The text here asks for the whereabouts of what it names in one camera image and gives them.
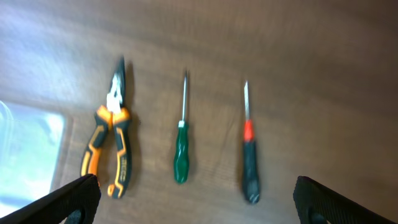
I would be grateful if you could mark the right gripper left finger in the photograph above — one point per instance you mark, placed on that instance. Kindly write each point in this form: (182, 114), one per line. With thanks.
(76, 202)

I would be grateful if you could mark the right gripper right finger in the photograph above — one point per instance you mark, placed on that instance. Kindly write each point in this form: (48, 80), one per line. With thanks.
(316, 203)

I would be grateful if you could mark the green handled screwdriver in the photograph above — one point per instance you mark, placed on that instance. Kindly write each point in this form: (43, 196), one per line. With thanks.
(181, 158)

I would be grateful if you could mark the black red screwdriver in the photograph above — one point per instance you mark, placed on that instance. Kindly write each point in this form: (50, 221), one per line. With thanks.
(250, 180)

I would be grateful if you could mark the clear plastic container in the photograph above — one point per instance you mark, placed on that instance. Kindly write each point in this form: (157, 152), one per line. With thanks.
(30, 143)

